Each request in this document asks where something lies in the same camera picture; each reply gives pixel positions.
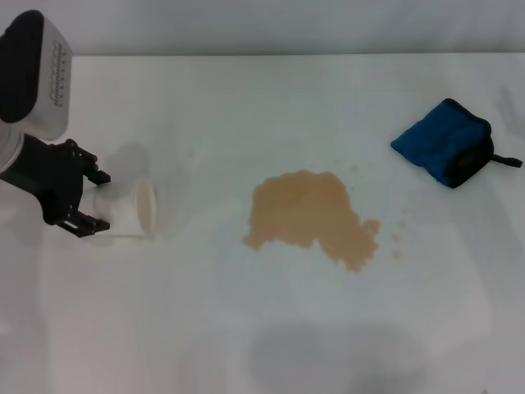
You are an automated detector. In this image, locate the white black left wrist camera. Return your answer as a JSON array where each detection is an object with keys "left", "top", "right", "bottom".
[{"left": 0, "top": 10, "right": 75, "bottom": 141}]

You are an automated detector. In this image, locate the white paper cup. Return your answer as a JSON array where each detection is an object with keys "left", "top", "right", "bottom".
[{"left": 92, "top": 175, "right": 159, "bottom": 239}]

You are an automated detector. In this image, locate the blue rag with black trim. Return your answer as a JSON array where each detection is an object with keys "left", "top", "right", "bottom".
[{"left": 389, "top": 97, "right": 524, "bottom": 190}]

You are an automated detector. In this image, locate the brown water stain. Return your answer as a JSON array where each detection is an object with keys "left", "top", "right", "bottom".
[{"left": 240, "top": 158, "right": 410, "bottom": 275}]

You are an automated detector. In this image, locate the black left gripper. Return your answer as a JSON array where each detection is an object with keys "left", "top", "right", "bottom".
[{"left": 0, "top": 135, "right": 112, "bottom": 239}]

